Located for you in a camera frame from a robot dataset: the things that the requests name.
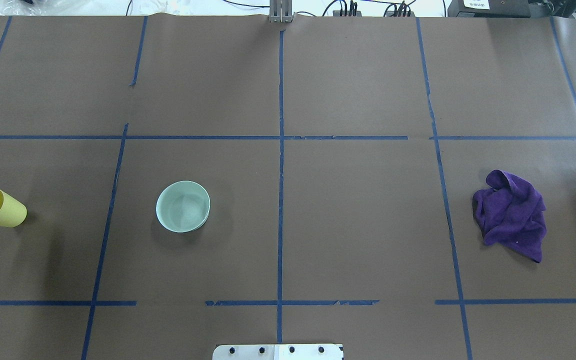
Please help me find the purple cloth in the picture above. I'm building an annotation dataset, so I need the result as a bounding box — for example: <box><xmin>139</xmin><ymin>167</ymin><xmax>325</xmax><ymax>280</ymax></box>
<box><xmin>471</xmin><ymin>169</ymin><xmax>547</xmax><ymax>264</ymax></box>

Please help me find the black computer box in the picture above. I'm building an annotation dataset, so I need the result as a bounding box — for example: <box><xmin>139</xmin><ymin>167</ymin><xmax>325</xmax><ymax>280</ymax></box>
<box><xmin>446</xmin><ymin>0</ymin><xmax>531</xmax><ymax>18</ymax></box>

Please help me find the mint green bowl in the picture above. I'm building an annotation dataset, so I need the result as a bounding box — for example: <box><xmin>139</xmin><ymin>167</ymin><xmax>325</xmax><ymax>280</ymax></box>
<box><xmin>155</xmin><ymin>180</ymin><xmax>211</xmax><ymax>234</ymax></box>

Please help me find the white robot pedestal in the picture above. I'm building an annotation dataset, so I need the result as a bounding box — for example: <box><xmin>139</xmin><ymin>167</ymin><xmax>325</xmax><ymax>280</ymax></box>
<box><xmin>212</xmin><ymin>343</ymin><xmax>345</xmax><ymax>360</ymax></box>

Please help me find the aluminium frame post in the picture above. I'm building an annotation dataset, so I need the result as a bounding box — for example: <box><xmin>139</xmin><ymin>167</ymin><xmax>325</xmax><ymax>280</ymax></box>
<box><xmin>269</xmin><ymin>0</ymin><xmax>295</xmax><ymax>23</ymax></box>

